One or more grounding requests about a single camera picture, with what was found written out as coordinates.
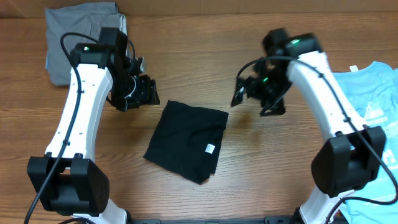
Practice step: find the folded grey shorts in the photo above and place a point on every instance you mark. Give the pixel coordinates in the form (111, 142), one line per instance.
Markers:
(82, 21)

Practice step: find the light blue t-shirt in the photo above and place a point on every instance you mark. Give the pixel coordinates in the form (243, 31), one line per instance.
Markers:
(373, 93)

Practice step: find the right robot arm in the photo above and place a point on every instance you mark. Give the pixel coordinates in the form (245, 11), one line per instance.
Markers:
(350, 156)

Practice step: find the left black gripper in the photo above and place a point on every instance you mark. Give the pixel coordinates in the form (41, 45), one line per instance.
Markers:
(147, 94)

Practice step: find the black t-shirt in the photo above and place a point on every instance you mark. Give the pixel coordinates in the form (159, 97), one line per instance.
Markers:
(187, 140)

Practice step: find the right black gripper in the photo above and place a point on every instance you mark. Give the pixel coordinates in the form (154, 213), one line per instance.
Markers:
(252, 83)

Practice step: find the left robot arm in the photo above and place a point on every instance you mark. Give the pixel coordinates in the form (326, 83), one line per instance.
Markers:
(66, 178)

